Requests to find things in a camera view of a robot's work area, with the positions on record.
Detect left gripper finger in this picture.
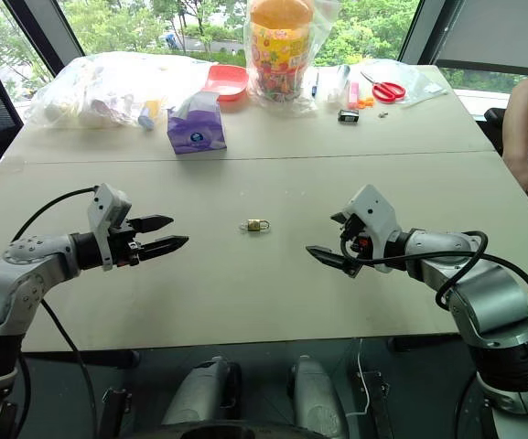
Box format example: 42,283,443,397
137,235,190,263
138,213,175,235

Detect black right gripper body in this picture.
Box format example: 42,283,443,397
339,214,375,265

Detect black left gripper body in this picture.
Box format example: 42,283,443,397
107,218,146,270

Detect purple tissue box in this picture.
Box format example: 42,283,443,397
166,90,229,156

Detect blue and yellow tube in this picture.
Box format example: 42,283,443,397
136,99,160,133

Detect small clear white packet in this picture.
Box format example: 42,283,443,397
325,64,352,105

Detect silver rounded robot leg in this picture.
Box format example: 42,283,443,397
160,355,242,427
287,353,350,439

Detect large clear bag of items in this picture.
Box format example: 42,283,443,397
28,50,221,133

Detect flat clear plastic bag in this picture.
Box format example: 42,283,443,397
358,58,450,112

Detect clear bag around colourful tub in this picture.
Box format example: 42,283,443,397
242,0,340,116

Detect colourful tub with orange lid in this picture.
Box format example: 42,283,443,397
249,0,315,101

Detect black chair of person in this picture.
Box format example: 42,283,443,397
482,106,528,160

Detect grey roller blind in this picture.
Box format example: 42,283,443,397
436,0,528,77

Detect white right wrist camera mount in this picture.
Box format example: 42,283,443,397
342,184,404,274

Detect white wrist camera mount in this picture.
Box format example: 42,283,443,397
342,184,404,274
87,183,134,273

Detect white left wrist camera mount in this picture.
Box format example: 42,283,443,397
87,183,134,273

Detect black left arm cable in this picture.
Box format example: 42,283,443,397
10,186,100,439

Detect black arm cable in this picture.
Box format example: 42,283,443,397
10,186,100,439
339,230,528,331

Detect thin white cable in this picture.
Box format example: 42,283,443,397
346,337,372,418

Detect red handled scissors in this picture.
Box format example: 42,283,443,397
360,70,407,103

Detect black table bracket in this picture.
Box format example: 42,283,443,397
102,386,133,439
361,369,396,439

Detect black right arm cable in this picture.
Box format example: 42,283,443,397
339,230,528,331

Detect dark window frame pillar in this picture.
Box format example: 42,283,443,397
3,0,87,78
397,0,467,66

